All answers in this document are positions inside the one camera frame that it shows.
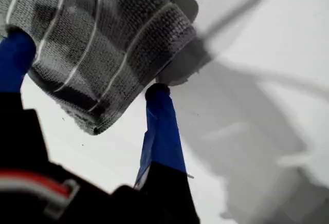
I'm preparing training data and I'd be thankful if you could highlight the grey striped towel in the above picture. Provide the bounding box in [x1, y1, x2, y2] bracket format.
[0, 0, 213, 136]

